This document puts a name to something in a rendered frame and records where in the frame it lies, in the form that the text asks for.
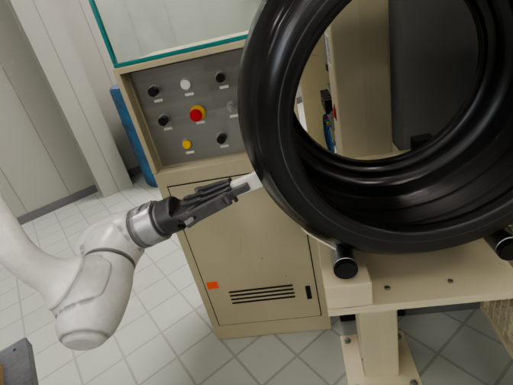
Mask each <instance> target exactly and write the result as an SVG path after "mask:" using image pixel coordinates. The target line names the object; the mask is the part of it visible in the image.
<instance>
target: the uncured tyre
mask: <svg viewBox="0 0 513 385"><path fill-rule="evenodd" d="M351 1H352V0H262V1H261V3H260V6H259V8H258V9H257V11H256V14H255V16H254V19H253V21H252V24H251V26H250V29H249V32H248V35H247V39H246V41H245V45H244V49H243V53H242V57H241V61H240V69H239V74H238V82H237V112H238V120H239V125H240V132H241V136H242V139H243V143H244V147H245V150H246V152H247V156H248V158H249V160H250V163H251V165H252V167H253V169H254V171H255V173H256V175H257V176H258V178H259V180H260V182H261V183H262V185H263V187H264V188H265V190H266V191H267V192H268V194H269V195H270V197H271V198H272V199H273V201H274V202H275V203H276V204H277V205H278V207H280V208H281V210H283V211H284V213H285V214H287V216H289V217H290V218H291V219H292V220H293V221H295V222H296V223H298V224H299V225H301V226H302V227H303V228H305V229H306V230H308V231H310V232H312V233H313V234H315V235H317V236H318V237H320V238H323V239H324V240H326V241H329V242H331V243H334V244H337V245H340V246H342V247H345V248H349V249H353V250H356V251H363V252H368V253H374V254H420V253H426V252H432V251H439V250H443V249H447V248H452V247H456V246H459V245H462V244H466V243H469V242H472V241H475V240H478V239H480V238H484V237H485V236H488V235H490V234H493V233H495V232H497V231H499V230H501V229H503V228H505V227H507V226H509V225H511V224H512V223H513V0H464V1H465V3H466V5H467V7H468V9H469V11H470V13H471V15H472V16H473V20H474V23H475V26H476V33H477V37H478V60H477V66H476V72H475V76H474V78H473V83H472V85H471V87H470V89H469V92H468V94H467V96H466V98H465V100H464V102H463V104H462V105H461V106H460V108H459V110H458V111H457V113H456V114H455V115H454V116H453V117H452V119H451V120H450V121H449V122H448V123H447V124H446V125H445V126H444V127H443V128H442V129H441V130H440V131H439V132H438V133H437V134H436V135H434V136H433V137H432V138H431V139H429V140H428V141H426V142H425V143H423V144H422V145H420V146H418V147H416V148H415V149H413V150H410V151H408V152H406V153H403V154H400V155H397V156H394V157H389V158H385V159H379V160H358V159H353V158H349V157H344V156H341V155H339V154H336V153H333V152H331V151H329V150H328V149H326V148H324V147H322V146H321V145H320V144H319V143H318V142H316V141H315V140H314V139H313V138H312V137H311V136H310V135H309V134H308V133H307V131H306V130H305V129H304V128H303V127H302V125H301V123H300V121H299V120H298V118H297V116H296V114H295V111H294V106H295V97H296V93H297V90H298V85H299V82H300V79H301V77H302V73H303V70H304V68H305V65H306V63H307V61H308V58H309V57H310V55H311V52H312V51H313V49H314V48H315V45H316V44H317V42H318V41H319V39H320V38H321V36H322V34H323V33H324V32H325V30H326V29H327V27H328V26H329V25H330V23H331V22H332V21H333V20H334V19H335V18H336V17H337V16H338V14H339V13H340V12H341V11H342V10H343V9H344V8H345V7H346V6H347V5H348V4H349V3H350V2H351Z"/></svg>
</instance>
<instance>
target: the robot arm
mask: <svg viewBox="0 0 513 385"><path fill-rule="evenodd" d="M262 186H263V185H262V183H261V182H260V180H259V178H258V176H257V175H256V173H255V172H252V173H250V174H247V175H246V176H242V177H241V178H238V179H236V180H233V181H232V179H231V178H230V177H229V178H227V179H225V180H221V181H218V182H215V183H211V184H208V185H206V186H198V187H195V188H194V190H195V193H194V194H192V195H187V196H185V197H184V198H183V199H177V198H176V197H175V196H169V197H167V198H165V199H162V200H160V201H156V200H150V201H149V202H146V203H144V204H143V205H139V206H136V207H134V208H132V209H130V210H123V211H120V212H115V213H113V214H110V215H107V216H105V217H104V218H101V219H99V220H98V221H96V222H94V223H92V224H91V225H90V226H88V227H87V228H86V229H85V230H83V231H82V232H81V233H80V235H79V236H78V237H77V239H76V242H75V245H74V249H75V254H76V256H74V257H69V258H60V257H54V256H52V255H50V254H48V253H46V252H44V251H42V250H41V249H40V248H39V247H37V246H36V245H35V244H34V243H33V242H32V240H31V239H30V238H29V237H28V236H27V234H26V233H25V231H24V229H23V228H22V227H21V225H20V223H19V221H18V220H17V218H16V217H15V214H14V213H13V211H12V210H11V208H10V207H9V205H8V203H7V202H6V200H5V198H4V196H3V195H2V194H1V192H0V263H1V264H2V265H3V266H4V267H5V268H6V269H7V270H8V271H9V272H10V273H11V274H13V275H14V276H15V277H16V278H18V279H19V280H20V281H22V282H23V283H25V284H27V285H28V286H29V287H31V288H33V289H34V290H36V291H38V293H39V294H40V295H42V297H43V298H44V302H45V307H46V309H49V310H50V311H51V312H52V313H53V315H54V317H55V319H56V321H55V326H54V327H55V330H56V335H57V337H58V339H59V341H60V342H61V343H62V344H63V345H64V346H65V347H67V348H69V349H72V350H76V351H87V350H92V349H94V348H98V347H100V346H101V345H102V344H104V343H105V342H106V341H107V340H108V339H109V338H110V337H111V336H112V335H113V334H114V333H115V332H116V330H117V328H118V326H119V325H120V323H121V320H122V318H123V316H124V313H125V310H126V308H127V305H128V302H129V299H130V296H131V290H132V286H133V282H134V271H135V268H136V266H137V263H138V261H139V260H140V258H141V256H142V255H143V254H144V249H146V248H149V247H152V246H154V245H155V244H158V243H160V242H162V241H166V240H168V239H169V238H171V236H172V234H174V233H176V232H178V231H181V230H184V229H185V228H186V226H187V228H191V227H192V226H193V225H195V224H196V223H198V222H200V221H201V220H203V219H205V218H207V217H208V216H210V215H213V214H215V213H216V212H219V211H221V210H222V209H224V208H226V207H228V206H229V205H231V204H232V203H233V202H232V200H234V201H235V202H237V201H238V198H237V196H241V195H243V194H245V193H248V192H250V191H253V190H255V189H258V188H260V187H262Z"/></svg>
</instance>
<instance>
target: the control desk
mask: <svg viewBox="0 0 513 385"><path fill-rule="evenodd" d="M245 41H246V39H243V40H237V41H233V42H230V43H226V44H219V45H216V46H213V47H206V48H202V49H199V50H193V51H189V52H185V53H179V54H176V55H172V56H168V57H162V58H159V59H155V60H148V61H145V62H142V63H135V64H131V65H128V66H122V67H118V68H115V69H113V70H112V71H113V73H114V75H115V78H116V81H117V83H118V86H119V89H120V90H121V94H122V96H123V99H124V102H125V104H126V106H127V110H128V112H129V114H130V117H131V120H132V122H133V124H134V127H135V130H136V132H137V135H138V137H139V140H140V143H141V145H142V148H143V149H144V153H145V155H146V158H147V161H148V163H149V165H150V169H151V171H152V173H153V175H154V178H155V180H156V184H157V185H158V188H159V190H160V193H161V196H162V198H163V199H165V198H167V197H169V196H175V197H176V198H177V199H183V198H184V197H185V196H187V195H192V194H194V193H195V190H194V188H195V187H198V186H206V185H208V184H211V183H215V182H218V181H221V180H225V179H227V178H229V177H230V178H231V179H232V181H233V180H236V179H238V178H241V177H242V176H246V175H247V174H250V173H252V172H255V171H254V169H253V167H252V165H251V163H250V160H249V158H248V156H247V152H246V150H245V147H244V143H243V139H242V136H241V132H240V125H239V120H238V112H237V82H238V74H239V69H240V61H241V57H242V53H243V49H244V45H245ZM237 198H238V201H237V202H235V201H234V200H232V202H233V203H232V204H231V205H229V206H228V207H226V208H224V209H222V210H221V211H219V212H216V213H215V214H213V215H210V216H208V217H207V218H205V219H203V220H201V221H200V222H198V223H196V224H195V225H193V226H192V227H191V228H187V226H186V228H185V229H184V230H181V231H178V232H176V234H177V237H178V239H179V243H180V244H181V247H182V250H183V253H184V255H185V257H186V260H187V262H188V265H189V268H190V270H191V272H192V275H193V278H194V280H195V284H196V286H197V288H198V291H199V293H200V296H201V298H202V302H203V303H204V306H205V309H206V312H207V313H208V317H209V319H210V321H211V325H212V327H213V329H214V331H215V334H216V337H217V339H224V338H240V337H249V336H258V335H273V334H282V333H290V332H306V331H314V330H323V329H331V328H332V325H331V317H330V316H329V315H328V311H327V303H326V298H325V293H324V284H323V278H322V273H321V263H320V258H319V253H318V243H317V240H316V239H315V238H313V237H311V236H309V235H307V234H306V233H305V232H304V231H303V230H302V229H301V225H299V224H298V223H296V222H295V221H293V220H292V219H291V218H290V217H289V216H287V214H285V213H284V211H283V210H281V208H280V207H278V205H277V204H276V203H275V202H274V201H273V199H272V198H271V197H270V195H269V194H268V192H267V191H266V190H265V188H264V187H263V186H262V187H260V188H258V189H255V190H253V191H250V192H248V193H245V194H243V195H241V196H237ZM215 281H217V283H218V286H219V288H216V289H208V287H207V284H206V283H207V282H215Z"/></svg>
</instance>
